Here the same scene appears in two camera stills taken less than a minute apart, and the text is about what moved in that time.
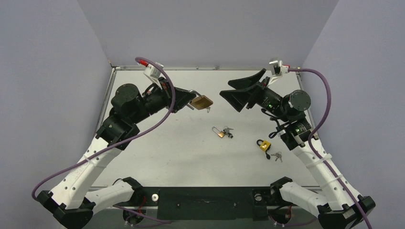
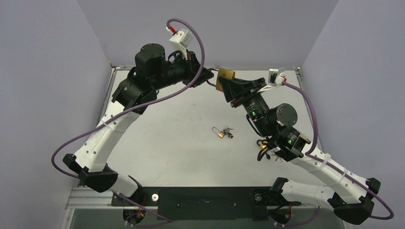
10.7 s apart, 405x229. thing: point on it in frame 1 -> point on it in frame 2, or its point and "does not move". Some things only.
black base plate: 210,203 does not move
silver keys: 226,131 does not move
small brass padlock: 220,134 does not move
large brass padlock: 199,102 -> 224,73
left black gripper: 183,97 -> 193,66
